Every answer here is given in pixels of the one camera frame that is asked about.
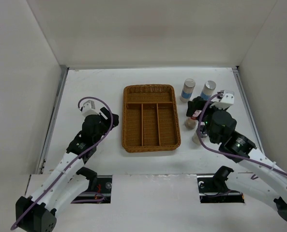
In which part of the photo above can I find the blue label silver cap jar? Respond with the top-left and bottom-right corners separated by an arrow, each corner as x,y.
180,79 -> 196,103

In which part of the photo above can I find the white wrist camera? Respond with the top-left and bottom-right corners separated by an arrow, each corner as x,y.
81,100 -> 98,117
210,90 -> 235,110

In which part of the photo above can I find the left base mount slot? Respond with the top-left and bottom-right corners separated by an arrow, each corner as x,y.
72,175 -> 113,204

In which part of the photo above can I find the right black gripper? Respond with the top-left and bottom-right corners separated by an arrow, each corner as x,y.
187,97 -> 228,144

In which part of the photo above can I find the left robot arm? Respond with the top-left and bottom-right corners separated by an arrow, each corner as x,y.
11,107 -> 119,232

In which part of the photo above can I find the right base mount slot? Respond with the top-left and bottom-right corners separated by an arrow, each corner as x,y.
197,174 -> 245,203

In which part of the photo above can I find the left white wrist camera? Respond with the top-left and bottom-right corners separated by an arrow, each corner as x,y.
81,100 -> 98,117

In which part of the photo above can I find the base mount slot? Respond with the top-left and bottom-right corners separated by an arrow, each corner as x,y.
72,175 -> 113,204
197,174 -> 245,203

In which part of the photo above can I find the brown wicker divided tray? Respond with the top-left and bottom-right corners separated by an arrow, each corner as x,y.
121,84 -> 181,153

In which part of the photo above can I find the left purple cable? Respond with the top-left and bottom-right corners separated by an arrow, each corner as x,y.
10,97 -> 114,231

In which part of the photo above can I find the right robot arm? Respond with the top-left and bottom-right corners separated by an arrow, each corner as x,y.
186,93 -> 287,222

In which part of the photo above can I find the pink cap spice bottle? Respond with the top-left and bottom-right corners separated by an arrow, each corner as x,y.
184,116 -> 198,130

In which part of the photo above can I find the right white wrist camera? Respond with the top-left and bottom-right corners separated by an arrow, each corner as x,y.
210,90 -> 235,110

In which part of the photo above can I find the black dome cap grinder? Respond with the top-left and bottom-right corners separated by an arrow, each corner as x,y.
192,125 -> 208,145

